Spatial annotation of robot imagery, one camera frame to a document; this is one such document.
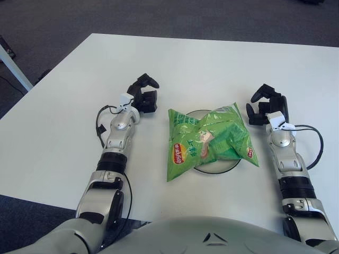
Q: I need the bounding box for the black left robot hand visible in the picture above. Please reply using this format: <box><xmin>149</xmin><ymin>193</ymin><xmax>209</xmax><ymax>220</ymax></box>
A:
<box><xmin>127</xmin><ymin>73</ymin><xmax>160</xmax><ymax>113</ymax></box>

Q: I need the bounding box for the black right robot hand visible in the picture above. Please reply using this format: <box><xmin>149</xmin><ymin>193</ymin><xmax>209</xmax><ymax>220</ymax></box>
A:
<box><xmin>245</xmin><ymin>84</ymin><xmax>289</xmax><ymax>126</ymax></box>

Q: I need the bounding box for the green snack bag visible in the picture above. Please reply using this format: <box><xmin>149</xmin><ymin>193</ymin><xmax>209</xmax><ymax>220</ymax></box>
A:
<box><xmin>166</xmin><ymin>102</ymin><xmax>260</xmax><ymax>183</ymax></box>

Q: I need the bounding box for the white plate with black rim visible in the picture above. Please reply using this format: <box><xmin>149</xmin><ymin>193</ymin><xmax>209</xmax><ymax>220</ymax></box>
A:
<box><xmin>185</xmin><ymin>110</ymin><xmax>242</xmax><ymax>175</ymax></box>

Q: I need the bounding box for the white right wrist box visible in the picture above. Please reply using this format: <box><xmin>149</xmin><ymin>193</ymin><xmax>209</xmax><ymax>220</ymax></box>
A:
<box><xmin>266</xmin><ymin>111</ymin><xmax>296</xmax><ymax>132</ymax></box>

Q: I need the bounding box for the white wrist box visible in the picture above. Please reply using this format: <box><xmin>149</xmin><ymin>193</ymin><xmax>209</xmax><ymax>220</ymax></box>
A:
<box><xmin>266</xmin><ymin>111</ymin><xmax>296</xmax><ymax>132</ymax></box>
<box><xmin>118</xmin><ymin>93</ymin><xmax>134</xmax><ymax>111</ymax></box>

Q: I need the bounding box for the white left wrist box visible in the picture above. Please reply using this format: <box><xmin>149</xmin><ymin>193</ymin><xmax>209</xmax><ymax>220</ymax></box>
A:
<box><xmin>118</xmin><ymin>93</ymin><xmax>134</xmax><ymax>111</ymax></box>

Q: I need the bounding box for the white table leg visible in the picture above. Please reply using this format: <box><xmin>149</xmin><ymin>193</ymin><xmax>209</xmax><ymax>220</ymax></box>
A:
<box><xmin>0</xmin><ymin>43</ymin><xmax>34</xmax><ymax>92</ymax></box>

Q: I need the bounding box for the grey robot torso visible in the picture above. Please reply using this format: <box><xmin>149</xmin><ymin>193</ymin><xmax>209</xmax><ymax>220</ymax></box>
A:
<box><xmin>100</xmin><ymin>215</ymin><xmax>326</xmax><ymax>254</ymax></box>

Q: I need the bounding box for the black device on floor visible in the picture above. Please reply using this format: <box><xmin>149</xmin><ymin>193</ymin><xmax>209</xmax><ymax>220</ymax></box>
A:
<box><xmin>0</xmin><ymin>34</ymin><xmax>16</xmax><ymax>58</ymax></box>

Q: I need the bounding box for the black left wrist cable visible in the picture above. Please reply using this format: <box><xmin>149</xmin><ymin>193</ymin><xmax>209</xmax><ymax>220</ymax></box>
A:
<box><xmin>95</xmin><ymin>99</ymin><xmax>132</xmax><ymax>148</ymax></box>

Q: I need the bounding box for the black left elbow cable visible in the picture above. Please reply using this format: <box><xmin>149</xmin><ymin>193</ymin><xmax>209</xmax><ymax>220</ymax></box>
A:
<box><xmin>102</xmin><ymin>174</ymin><xmax>133</xmax><ymax>249</ymax></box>

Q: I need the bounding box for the thin black floor cable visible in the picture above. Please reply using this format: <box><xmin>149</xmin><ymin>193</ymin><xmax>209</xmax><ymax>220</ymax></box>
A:
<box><xmin>0</xmin><ymin>76</ymin><xmax>26</xmax><ymax>93</ymax></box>

